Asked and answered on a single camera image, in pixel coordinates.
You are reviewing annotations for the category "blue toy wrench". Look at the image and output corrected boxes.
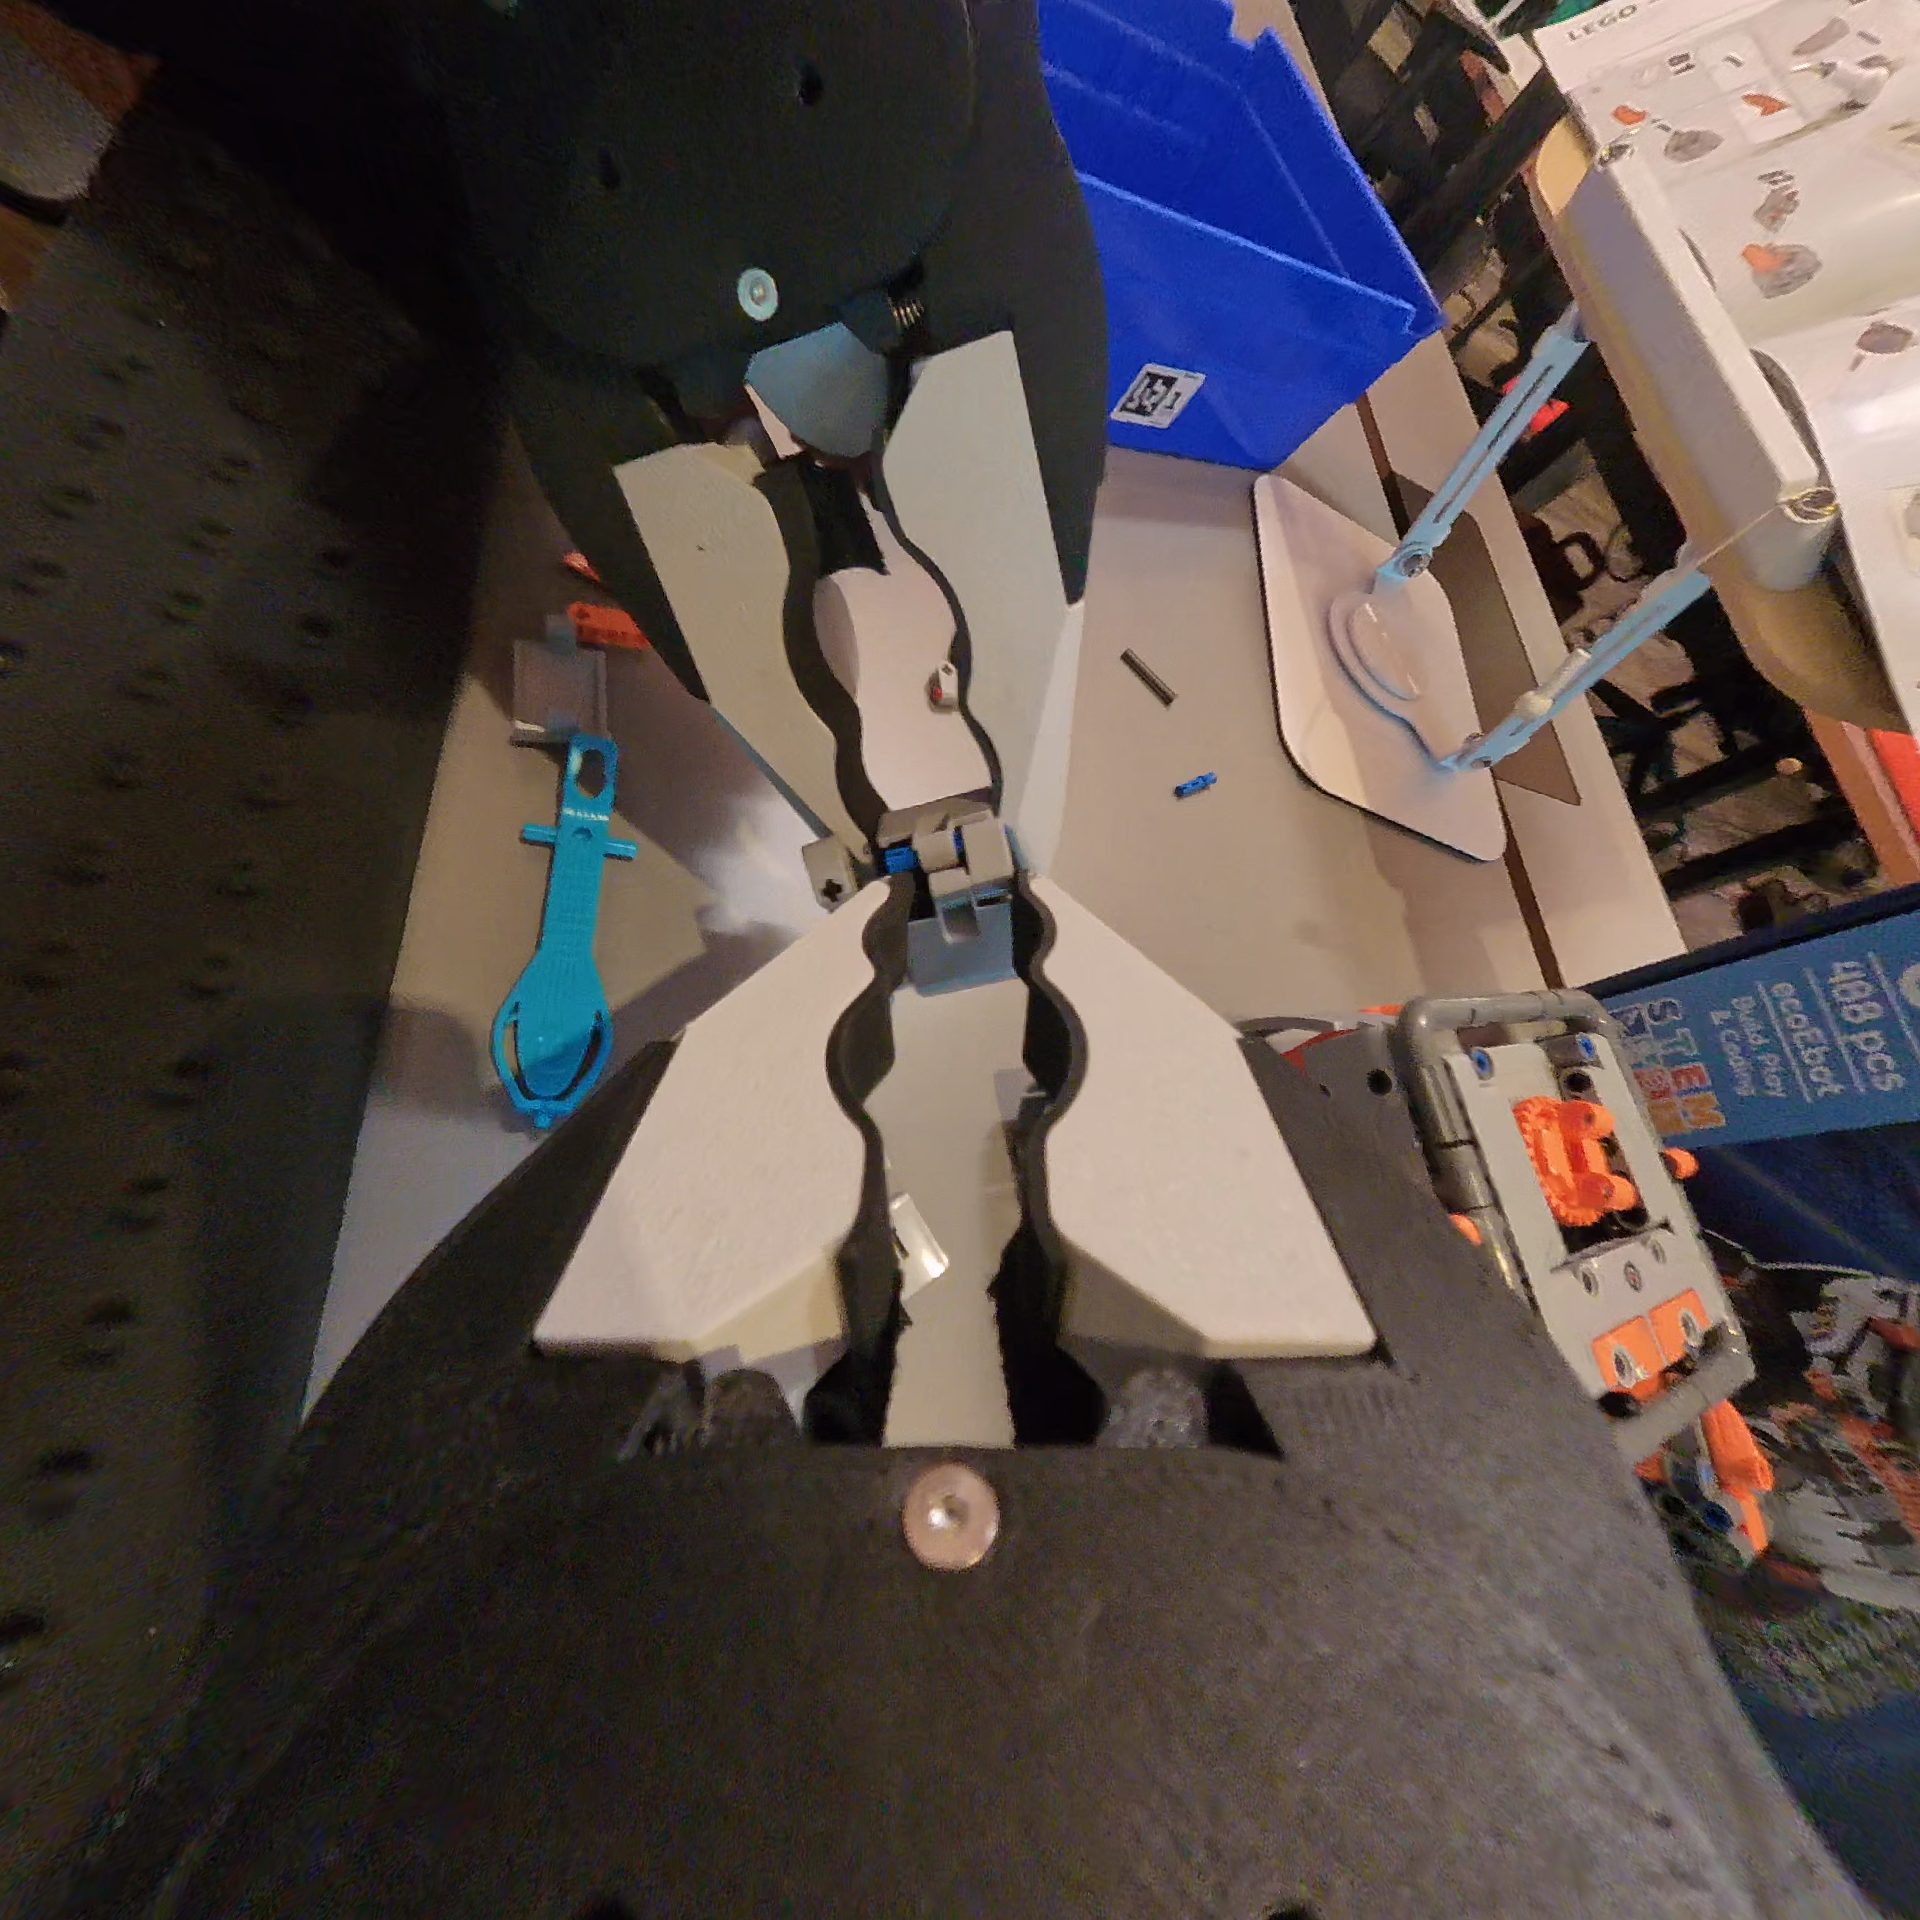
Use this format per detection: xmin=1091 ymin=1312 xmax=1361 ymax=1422
xmin=490 ymin=728 xmax=648 ymax=1136

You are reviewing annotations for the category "blue plastic bin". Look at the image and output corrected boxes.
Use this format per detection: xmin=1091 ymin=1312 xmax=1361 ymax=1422
xmin=1035 ymin=0 xmax=1449 ymax=465

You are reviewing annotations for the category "blue robot kit box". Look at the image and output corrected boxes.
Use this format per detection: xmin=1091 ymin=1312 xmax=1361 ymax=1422
xmin=1584 ymin=887 xmax=1920 ymax=1817

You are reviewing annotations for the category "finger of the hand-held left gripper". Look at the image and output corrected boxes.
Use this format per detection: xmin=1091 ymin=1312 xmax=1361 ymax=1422
xmin=871 ymin=332 xmax=1081 ymax=856
xmin=615 ymin=449 xmax=874 ymax=856

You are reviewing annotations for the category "light grey toy block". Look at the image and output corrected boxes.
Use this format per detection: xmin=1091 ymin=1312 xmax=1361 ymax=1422
xmin=801 ymin=795 xmax=1039 ymax=1007

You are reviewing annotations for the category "instruction booklet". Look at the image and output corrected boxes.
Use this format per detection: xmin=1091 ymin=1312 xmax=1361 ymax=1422
xmin=1531 ymin=0 xmax=1920 ymax=736

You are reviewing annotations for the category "grey orange tracked toy robot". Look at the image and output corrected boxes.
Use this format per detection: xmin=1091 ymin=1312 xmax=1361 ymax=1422
xmin=1246 ymin=991 xmax=1771 ymax=1560

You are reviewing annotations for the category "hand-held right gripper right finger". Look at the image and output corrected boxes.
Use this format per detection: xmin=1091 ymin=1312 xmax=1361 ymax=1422
xmin=1015 ymin=887 xmax=1383 ymax=1406

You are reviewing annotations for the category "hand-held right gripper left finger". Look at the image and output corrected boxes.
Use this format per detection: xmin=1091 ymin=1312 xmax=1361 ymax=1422
xmin=535 ymin=887 xmax=913 ymax=1388

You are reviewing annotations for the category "black perforated mat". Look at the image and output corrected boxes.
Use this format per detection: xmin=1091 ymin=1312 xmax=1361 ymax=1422
xmin=0 ymin=91 xmax=601 ymax=1920

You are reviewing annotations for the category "white book stand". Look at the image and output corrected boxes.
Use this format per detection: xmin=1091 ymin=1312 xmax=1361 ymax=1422
xmin=1256 ymin=302 xmax=1847 ymax=865

